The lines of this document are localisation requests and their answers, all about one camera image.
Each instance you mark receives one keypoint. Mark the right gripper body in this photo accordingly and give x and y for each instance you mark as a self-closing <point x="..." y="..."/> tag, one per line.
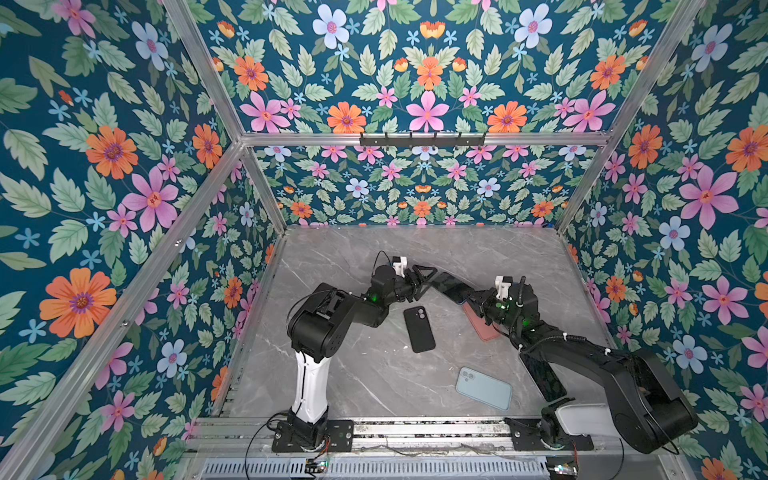
<point x="495" y="310"/>

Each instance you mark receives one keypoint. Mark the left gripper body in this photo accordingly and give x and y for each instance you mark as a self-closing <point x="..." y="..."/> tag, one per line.
<point x="402" y="288"/>

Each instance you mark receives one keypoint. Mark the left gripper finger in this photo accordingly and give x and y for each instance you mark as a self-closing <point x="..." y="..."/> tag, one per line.
<point x="421" y="291"/>
<point x="424" y="274"/>

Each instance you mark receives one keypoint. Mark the dark blue smartphone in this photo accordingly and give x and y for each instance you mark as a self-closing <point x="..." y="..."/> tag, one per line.
<point x="452" y="287"/>

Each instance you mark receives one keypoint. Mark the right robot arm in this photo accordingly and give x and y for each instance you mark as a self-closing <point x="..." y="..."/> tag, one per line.
<point x="646" y="407"/>

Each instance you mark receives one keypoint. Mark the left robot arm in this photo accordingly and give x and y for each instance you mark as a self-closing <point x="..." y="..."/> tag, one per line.
<point x="320" y="324"/>

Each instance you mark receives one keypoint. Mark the pink phone case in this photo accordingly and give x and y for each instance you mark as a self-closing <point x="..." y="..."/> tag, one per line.
<point x="485" y="332"/>

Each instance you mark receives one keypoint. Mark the black smartphone near right base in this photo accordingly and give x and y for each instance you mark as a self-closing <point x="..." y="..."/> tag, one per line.
<point x="545" y="378"/>

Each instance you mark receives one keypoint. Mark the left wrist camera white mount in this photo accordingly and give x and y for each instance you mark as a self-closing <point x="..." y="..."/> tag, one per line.
<point x="399" y="265"/>

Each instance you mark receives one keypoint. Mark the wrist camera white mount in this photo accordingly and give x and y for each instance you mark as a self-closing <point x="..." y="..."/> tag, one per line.
<point x="399" y="265"/>
<point x="503" y="285"/>

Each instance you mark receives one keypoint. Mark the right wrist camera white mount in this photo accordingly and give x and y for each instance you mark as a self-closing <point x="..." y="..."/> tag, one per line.
<point x="503" y="285"/>

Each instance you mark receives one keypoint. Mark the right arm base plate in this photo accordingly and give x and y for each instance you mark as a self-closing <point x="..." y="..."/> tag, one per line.
<point x="538" y="434"/>

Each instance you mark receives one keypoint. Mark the black hook rail bracket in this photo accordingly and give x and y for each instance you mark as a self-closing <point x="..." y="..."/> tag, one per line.
<point x="408" y="140"/>

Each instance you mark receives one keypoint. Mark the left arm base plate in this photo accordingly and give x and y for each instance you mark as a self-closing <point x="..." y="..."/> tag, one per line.
<point x="298" y="437"/>

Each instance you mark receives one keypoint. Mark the white vented cable duct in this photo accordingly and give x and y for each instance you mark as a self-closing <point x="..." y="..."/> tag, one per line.
<point x="376" y="468"/>

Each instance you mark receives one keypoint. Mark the aluminium front rail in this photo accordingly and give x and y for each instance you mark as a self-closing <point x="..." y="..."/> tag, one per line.
<point x="409" y="435"/>

